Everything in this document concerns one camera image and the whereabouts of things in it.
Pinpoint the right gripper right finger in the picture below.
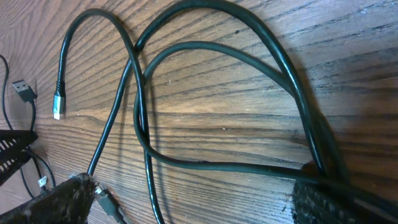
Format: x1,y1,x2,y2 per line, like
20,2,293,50
292,180,397,224

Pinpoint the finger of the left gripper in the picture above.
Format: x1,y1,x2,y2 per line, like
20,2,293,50
1,129,38,185

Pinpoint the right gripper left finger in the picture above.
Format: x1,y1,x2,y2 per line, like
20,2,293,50
1,173,96,223

